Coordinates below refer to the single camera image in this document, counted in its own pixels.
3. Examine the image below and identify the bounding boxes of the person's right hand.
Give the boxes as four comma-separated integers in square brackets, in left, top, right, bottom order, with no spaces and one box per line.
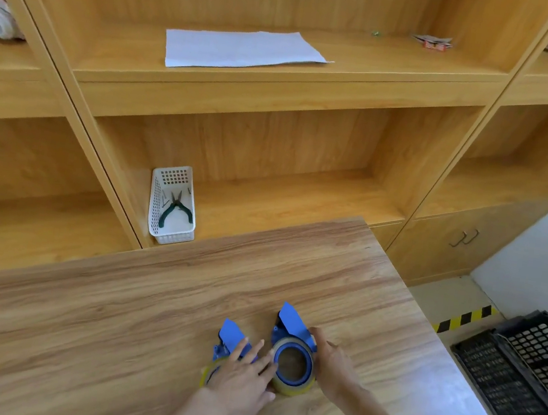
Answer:
[299,326,370,409]

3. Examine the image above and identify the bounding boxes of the person's left hand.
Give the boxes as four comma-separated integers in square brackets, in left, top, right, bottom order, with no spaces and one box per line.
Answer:
[201,332,284,415]

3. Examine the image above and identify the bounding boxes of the yellow tape roll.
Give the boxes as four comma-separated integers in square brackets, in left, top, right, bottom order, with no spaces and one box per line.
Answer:
[198,357,224,392]
[264,333,322,401]

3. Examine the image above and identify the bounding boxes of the blue tape dispenser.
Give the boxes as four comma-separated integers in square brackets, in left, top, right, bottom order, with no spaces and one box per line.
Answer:
[264,300,325,392]
[211,317,263,368]

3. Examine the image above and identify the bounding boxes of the white plastic basket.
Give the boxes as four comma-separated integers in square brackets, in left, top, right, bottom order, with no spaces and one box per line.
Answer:
[143,162,204,249]

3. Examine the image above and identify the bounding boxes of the wooden shelf cabinet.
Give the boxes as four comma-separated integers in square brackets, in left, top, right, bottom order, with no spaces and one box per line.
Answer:
[0,0,548,354]

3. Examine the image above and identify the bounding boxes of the white paper sheet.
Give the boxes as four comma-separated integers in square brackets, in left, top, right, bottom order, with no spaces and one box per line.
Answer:
[161,16,337,88]

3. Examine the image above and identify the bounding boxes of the crumpled snack wrapper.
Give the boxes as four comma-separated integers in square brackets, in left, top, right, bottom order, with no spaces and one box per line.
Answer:
[412,32,455,54]

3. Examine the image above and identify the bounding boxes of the green handled pliers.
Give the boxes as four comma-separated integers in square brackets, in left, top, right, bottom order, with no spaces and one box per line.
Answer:
[157,187,198,233]

